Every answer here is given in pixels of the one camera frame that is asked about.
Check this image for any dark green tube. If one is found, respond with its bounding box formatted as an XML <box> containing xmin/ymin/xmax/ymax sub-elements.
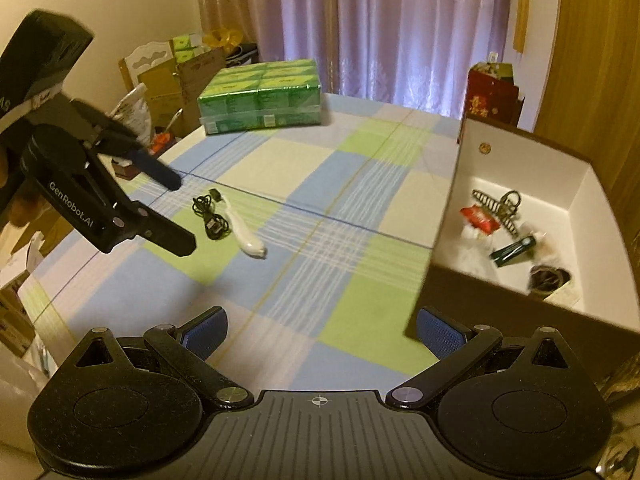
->
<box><xmin>489</xmin><ymin>235</ymin><xmax>537</xmax><ymax>268</ymax></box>

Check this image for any brown cardboard boxes stack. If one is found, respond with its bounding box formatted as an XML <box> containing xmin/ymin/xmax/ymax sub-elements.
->
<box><xmin>118</xmin><ymin>49</ymin><xmax>226</xmax><ymax>138</ymax></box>

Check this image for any red gift bag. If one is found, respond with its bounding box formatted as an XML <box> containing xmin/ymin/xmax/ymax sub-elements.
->
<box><xmin>463</xmin><ymin>51</ymin><xmax>525</xmax><ymax>127</ymax></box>

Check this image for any black usb cable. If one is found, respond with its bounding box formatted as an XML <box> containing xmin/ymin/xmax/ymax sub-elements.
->
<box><xmin>191</xmin><ymin>187</ymin><xmax>232</xmax><ymax>241</ymax></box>

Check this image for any leopard print hair claw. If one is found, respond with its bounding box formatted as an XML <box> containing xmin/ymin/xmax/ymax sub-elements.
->
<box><xmin>472</xmin><ymin>188</ymin><xmax>522</xmax><ymax>240</ymax></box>

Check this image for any person left hand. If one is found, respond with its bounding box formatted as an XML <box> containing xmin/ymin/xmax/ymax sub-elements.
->
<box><xmin>1</xmin><ymin>119</ymin><xmax>49</xmax><ymax>228</ymax></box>

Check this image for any checkered pastel tablecloth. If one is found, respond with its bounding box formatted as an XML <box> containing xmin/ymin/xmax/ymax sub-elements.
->
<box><xmin>18</xmin><ymin>94</ymin><xmax>459</xmax><ymax>392</ymax></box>

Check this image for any white electric toothbrush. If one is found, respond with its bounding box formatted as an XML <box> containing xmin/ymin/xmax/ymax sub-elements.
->
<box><xmin>221</xmin><ymin>195</ymin><xmax>267</xmax><ymax>259</ymax></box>

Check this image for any white carved chair back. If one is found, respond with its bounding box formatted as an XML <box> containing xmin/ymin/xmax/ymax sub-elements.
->
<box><xmin>124</xmin><ymin>41</ymin><xmax>174</xmax><ymax>84</ymax></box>

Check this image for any brown cardboard storage box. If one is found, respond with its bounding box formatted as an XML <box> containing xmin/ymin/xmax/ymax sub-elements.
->
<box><xmin>414</xmin><ymin>117</ymin><xmax>639</xmax><ymax>382</ymax></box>

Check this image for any wooden wardrobe panel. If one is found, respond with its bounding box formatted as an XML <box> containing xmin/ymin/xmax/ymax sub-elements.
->
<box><xmin>534</xmin><ymin>0</ymin><xmax>640</xmax><ymax>221</ymax></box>

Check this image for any yellow plastic bag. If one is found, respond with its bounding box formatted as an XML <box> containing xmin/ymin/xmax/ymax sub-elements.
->
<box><xmin>202</xmin><ymin>27</ymin><xmax>244</xmax><ymax>56</ymax></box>

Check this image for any red snack packet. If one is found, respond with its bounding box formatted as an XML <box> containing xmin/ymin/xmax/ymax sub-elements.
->
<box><xmin>460</xmin><ymin>205</ymin><xmax>500</xmax><ymax>236</ymax></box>

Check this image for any dark scrunchie hair tie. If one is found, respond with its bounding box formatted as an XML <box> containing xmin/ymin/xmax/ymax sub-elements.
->
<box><xmin>528</xmin><ymin>263</ymin><xmax>573</xmax><ymax>294</ymax></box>

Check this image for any purple sheer curtain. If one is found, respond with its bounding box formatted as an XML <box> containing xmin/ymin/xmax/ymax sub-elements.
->
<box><xmin>198</xmin><ymin>0</ymin><xmax>510</xmax><ymax>118</ymax></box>

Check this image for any green tissue multipack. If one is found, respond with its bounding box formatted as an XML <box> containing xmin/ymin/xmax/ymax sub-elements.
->
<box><xmin>198</xmin><ymin>58</ymin><xmax>321</xmax><ymax>136</ymax></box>

